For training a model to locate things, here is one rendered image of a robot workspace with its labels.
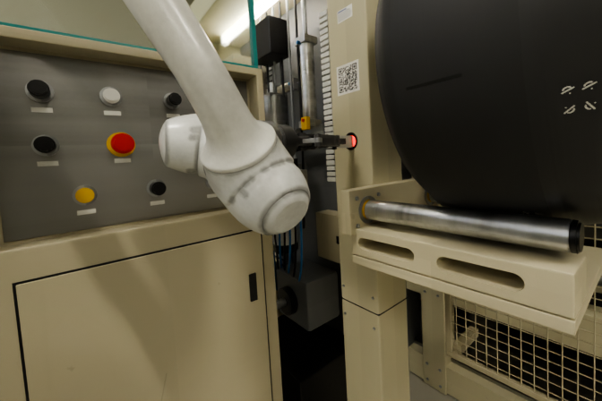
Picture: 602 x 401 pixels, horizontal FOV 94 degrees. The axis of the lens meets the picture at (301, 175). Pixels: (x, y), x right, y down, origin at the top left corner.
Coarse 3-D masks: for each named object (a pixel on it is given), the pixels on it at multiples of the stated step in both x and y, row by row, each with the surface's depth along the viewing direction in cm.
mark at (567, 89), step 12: (564, 84) 28; (576, 84) 27; (588, 84) 27; (600, 84) 27; (564, 96) 28; (576, 96) 28; (588, 96) 27; (600, 96) 27; (564, 108) 29; (576, 108) 28; (588, 108) 28; (600, 108) 27
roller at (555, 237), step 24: (384, 216) 58; (408, 216) 53; (432, 216) 50; (456, 216) 47; (480, 216) 44; (504, 216) 42; (528, 216) 41; (504, 240) 42; (528, 240) 39; (552, 240) 37; (576, 240) 36
